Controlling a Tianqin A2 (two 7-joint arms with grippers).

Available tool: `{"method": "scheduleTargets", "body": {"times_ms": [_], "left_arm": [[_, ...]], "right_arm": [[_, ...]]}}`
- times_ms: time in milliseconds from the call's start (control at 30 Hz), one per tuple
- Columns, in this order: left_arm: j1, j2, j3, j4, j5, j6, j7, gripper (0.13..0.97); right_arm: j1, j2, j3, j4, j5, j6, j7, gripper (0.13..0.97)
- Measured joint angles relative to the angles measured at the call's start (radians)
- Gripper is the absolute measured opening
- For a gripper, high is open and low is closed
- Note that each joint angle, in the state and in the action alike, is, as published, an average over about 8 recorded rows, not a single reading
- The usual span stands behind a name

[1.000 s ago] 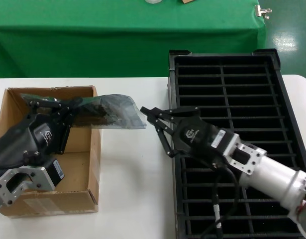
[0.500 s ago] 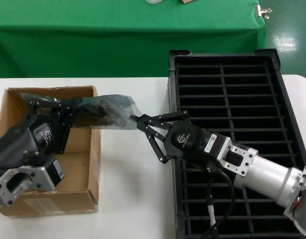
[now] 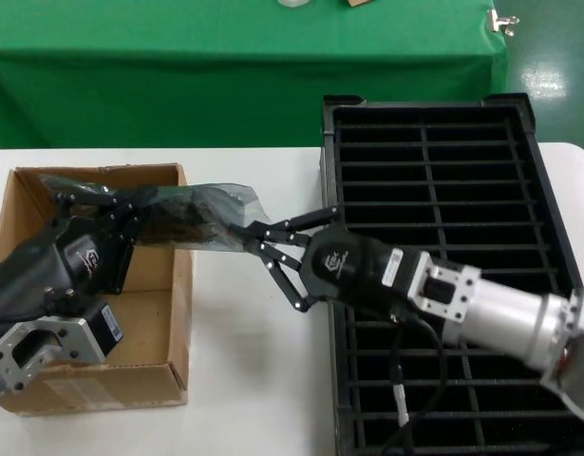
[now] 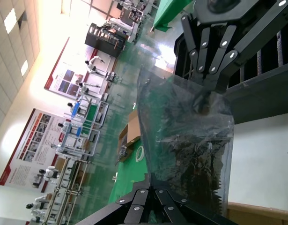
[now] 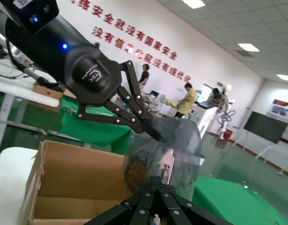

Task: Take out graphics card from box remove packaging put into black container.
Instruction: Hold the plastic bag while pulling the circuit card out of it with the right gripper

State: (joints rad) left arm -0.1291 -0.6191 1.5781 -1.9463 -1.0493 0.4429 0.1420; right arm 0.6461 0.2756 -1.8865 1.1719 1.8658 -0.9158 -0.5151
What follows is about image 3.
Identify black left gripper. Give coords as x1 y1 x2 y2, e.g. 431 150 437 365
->
0 182 143 332

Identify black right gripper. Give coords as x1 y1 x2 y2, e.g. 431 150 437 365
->
227 204 419 318

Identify grey translucent antistatic bag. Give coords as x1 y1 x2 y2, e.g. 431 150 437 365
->
37 173 274 254

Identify black slotted plastic container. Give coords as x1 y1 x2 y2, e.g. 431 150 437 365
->
316 93 584 456

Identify brown cardboard box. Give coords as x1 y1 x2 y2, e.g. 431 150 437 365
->
0 162 197 417

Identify green tablecloth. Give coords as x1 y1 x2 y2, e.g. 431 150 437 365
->
0 0 509 151

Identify silver metal binder clip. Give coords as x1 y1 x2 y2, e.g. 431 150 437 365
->
485 9 520 38

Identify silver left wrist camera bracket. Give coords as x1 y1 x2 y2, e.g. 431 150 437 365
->
0 296 127 396

